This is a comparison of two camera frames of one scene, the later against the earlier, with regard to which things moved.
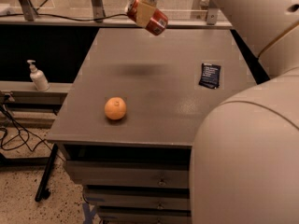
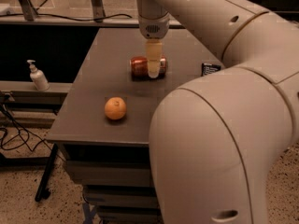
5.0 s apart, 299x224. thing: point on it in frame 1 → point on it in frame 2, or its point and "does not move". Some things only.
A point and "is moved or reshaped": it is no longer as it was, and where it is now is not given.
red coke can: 158,21 is moved or reshaped
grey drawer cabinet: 128,120 does not move
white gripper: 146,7 → 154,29
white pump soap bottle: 40,82 does not move
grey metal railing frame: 96,17 does not move
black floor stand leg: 43,192 does not move
